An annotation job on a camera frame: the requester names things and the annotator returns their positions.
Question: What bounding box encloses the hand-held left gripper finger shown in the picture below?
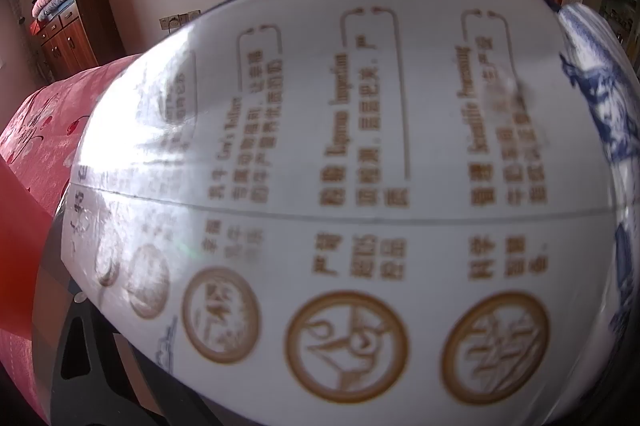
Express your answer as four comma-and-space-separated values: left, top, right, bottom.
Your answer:
50, 292, 236, 426

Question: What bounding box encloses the orange plastic bucket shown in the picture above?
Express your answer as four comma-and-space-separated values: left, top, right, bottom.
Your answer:
0, 155, 69, 343

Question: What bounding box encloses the white milk carton gold print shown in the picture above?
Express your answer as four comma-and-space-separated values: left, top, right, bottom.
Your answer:
59, 0, 640, 426

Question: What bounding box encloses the pink printed blanket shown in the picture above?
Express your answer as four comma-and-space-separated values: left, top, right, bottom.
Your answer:
0, 53, 147, 426

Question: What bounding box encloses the wooden cabinet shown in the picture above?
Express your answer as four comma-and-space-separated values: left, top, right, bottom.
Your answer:
27, 0, 121, 83

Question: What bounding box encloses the cluttered shelf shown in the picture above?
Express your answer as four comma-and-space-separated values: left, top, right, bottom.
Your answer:
599, 0, 637, 53

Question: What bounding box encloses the wall power socket strip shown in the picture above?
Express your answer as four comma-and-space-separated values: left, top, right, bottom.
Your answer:
159, 9, 202, 32

